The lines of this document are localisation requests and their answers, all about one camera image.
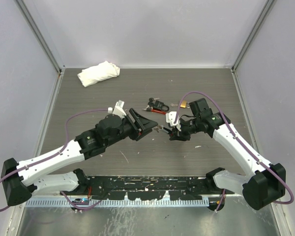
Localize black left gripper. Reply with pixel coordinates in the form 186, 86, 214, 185
105, 108, 157, 147

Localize cable lock keys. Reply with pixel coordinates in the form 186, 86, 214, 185
154, 125, 163, 132

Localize black-headed key bunch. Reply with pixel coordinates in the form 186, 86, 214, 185
143, 98, 159, 112

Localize black padlock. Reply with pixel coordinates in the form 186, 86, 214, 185
153, 100, 170, 112

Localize large brass padlock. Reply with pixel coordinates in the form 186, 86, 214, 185
179, 100, 190, 109

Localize white cloth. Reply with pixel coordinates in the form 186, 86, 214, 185
77, 61, 120, 87

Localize red cable lock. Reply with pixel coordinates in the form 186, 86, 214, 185
143, 110, 172, 135

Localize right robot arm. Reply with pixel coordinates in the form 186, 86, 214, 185
166, 98, 286, 210

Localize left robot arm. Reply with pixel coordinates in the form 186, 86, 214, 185
1, 109, 158, 207

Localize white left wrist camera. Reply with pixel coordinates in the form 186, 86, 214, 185
113, 100, 126, 118

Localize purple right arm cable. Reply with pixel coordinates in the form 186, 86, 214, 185
174, 91, 294, 205

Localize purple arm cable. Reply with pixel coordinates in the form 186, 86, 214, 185
0, 107, 114, 212
174, 91, 294, 205

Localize blue slotted cable duct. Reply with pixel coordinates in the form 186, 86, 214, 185
25, 197, 209, 207

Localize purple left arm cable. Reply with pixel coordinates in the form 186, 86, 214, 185
0, 107, 114, 212

